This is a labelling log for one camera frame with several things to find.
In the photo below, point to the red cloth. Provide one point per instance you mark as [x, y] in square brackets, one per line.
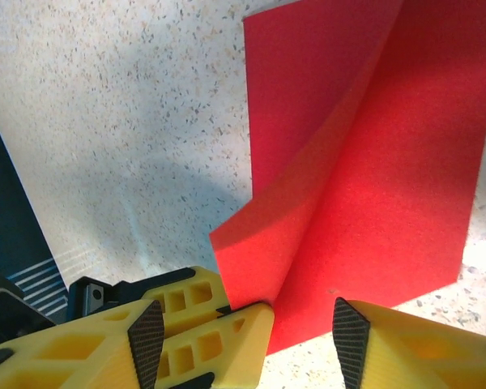
[389, 162]

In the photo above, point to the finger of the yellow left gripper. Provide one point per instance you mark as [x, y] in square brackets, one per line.
[202, 291]
[235, 348]

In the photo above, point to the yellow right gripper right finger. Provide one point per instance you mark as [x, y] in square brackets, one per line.
[409, 352]

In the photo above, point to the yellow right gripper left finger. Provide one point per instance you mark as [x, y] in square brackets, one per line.
[85, 356]

